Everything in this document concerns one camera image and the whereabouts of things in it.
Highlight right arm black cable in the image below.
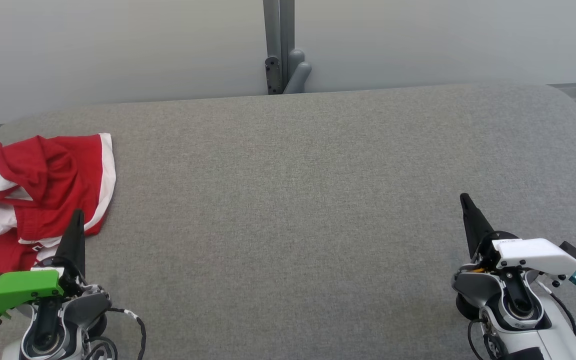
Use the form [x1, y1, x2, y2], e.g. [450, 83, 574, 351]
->
[467, 319, 491, 360]
[549, 291, 576, 338]

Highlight red shorts with white trim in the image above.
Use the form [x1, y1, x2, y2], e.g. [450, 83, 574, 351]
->
[0, 132, 117, 246]

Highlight grey rounded tube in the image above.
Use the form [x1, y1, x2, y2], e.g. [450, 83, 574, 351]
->
[283, 48, 313, 95]

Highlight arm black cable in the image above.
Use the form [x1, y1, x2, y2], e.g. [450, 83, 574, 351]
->
[549, 291, 576, 338]
[467, 319, 491, 360]
[85, 307, 147, 360]

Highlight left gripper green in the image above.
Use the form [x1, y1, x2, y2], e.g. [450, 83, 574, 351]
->
[0, 209, 89, 327]

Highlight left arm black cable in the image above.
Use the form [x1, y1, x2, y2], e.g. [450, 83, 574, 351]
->
[85, 307, 147, 360]

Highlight dark grey screwed bracket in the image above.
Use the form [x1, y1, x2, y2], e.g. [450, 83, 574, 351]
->
[265, 55, 282, 95]

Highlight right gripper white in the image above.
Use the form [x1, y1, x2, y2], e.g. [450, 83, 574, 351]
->
[460, 193, 576, 277]

